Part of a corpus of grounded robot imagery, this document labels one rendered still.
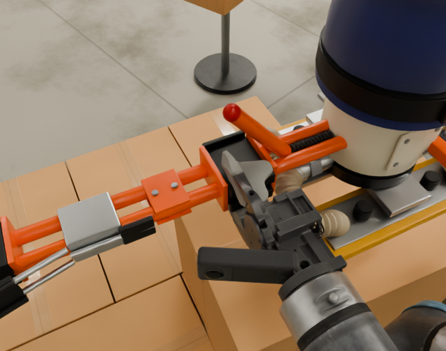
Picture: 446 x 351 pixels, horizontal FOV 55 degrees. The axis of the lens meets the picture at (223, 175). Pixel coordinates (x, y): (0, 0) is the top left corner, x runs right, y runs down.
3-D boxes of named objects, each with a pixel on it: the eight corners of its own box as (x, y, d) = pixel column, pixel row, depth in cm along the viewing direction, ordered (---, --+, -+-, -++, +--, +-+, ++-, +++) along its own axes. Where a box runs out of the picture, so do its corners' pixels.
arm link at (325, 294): (292, 354, 50) (304, 325, 43) (272, 317, 53) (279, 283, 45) (355, 322, 52) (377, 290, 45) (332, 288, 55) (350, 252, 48)
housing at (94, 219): (113, 207, 61) (107, 189, 58) (128, 245, 57) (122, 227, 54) (65, 225, 59) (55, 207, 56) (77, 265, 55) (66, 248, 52)
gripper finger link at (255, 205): (241, 181, 58) (269, 238, 55) (230, 185, 58) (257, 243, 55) (247, 166, 54) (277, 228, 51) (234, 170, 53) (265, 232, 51)
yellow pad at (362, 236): (444, 156, 81) (456, 138, 77) (486, 194, 75) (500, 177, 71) (290, 222, 72) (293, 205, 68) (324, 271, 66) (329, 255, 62)
